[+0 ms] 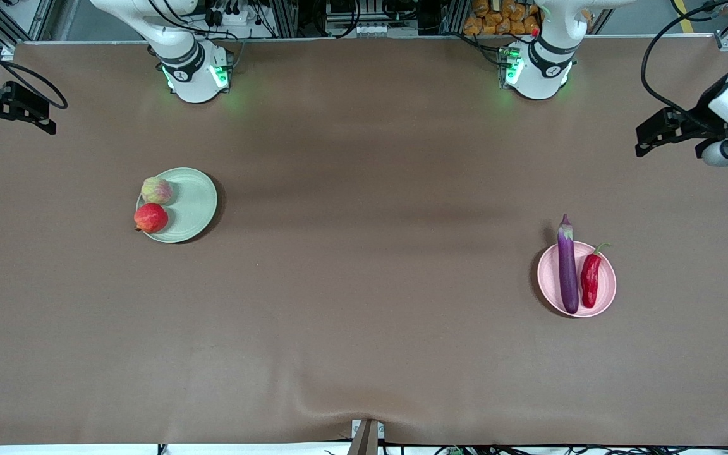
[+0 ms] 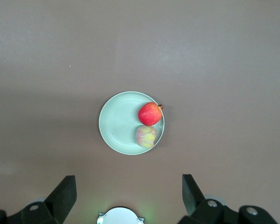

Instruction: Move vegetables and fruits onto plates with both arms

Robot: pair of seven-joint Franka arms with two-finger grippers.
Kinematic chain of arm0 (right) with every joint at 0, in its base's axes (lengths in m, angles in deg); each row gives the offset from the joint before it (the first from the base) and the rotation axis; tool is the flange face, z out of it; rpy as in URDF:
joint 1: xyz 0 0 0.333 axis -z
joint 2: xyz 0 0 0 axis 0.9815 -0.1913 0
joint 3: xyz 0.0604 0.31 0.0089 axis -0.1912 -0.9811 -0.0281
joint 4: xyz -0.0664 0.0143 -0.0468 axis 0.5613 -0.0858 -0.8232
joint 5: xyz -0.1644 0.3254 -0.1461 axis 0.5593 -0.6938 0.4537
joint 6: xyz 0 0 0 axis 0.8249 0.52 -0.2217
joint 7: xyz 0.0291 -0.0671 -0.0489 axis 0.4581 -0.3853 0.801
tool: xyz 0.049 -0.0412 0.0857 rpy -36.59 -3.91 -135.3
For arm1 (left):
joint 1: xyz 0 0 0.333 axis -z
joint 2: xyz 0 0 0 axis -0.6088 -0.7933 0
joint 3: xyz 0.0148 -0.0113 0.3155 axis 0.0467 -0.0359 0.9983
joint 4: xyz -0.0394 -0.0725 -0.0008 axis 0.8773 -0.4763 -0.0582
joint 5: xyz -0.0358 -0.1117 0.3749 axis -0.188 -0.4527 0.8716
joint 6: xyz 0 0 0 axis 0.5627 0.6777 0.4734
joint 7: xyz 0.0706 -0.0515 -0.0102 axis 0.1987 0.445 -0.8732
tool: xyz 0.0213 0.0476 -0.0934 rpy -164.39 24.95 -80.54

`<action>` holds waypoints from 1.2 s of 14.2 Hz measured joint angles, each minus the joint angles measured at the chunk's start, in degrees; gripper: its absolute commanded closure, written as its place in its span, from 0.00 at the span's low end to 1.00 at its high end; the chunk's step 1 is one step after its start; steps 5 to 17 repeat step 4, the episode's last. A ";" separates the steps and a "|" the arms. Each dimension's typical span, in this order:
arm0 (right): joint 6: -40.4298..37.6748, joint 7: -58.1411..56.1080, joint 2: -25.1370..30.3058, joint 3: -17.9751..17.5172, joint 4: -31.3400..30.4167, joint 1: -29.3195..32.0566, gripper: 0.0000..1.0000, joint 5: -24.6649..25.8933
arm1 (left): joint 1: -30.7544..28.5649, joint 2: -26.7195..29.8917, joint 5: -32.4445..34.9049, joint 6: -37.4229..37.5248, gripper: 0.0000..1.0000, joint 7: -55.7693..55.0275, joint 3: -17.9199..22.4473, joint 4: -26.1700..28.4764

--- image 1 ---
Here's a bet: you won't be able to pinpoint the pinkish tan peach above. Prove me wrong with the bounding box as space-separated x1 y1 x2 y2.
141 177 174 205

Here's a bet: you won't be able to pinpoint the red chili pepper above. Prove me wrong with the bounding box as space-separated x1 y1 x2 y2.
580 243 612 310

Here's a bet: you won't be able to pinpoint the long purple eggplant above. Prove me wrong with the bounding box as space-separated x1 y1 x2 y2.
557 214 581 315

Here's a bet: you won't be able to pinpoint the red pomegranate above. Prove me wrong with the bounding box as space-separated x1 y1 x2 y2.
133 203 169 234

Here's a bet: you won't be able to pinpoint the pink round plate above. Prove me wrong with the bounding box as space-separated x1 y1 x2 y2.
537 241 617 318

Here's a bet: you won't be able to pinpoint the bag of orange items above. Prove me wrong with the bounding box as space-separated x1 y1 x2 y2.
463 0 542 37

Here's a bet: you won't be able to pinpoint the pale green round plate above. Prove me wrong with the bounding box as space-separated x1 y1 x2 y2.
135 167 218 244

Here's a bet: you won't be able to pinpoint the large table cover mat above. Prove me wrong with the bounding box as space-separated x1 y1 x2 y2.
0 35 728 447

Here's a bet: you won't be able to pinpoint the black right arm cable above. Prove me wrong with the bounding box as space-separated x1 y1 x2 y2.
0 32 69 112

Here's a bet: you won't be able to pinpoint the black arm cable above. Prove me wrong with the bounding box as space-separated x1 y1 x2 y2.
0 32 69 112
640 0 728 122

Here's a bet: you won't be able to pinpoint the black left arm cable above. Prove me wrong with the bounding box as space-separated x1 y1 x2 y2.
640 0 728 122

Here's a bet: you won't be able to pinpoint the aluminium frame struts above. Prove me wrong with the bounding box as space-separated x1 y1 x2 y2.
0 0 56 49

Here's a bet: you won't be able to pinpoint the aluminium profile post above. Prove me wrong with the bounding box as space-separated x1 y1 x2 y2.
271 0 299 38

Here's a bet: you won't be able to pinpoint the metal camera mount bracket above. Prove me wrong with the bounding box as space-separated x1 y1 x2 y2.
346 418 385 455

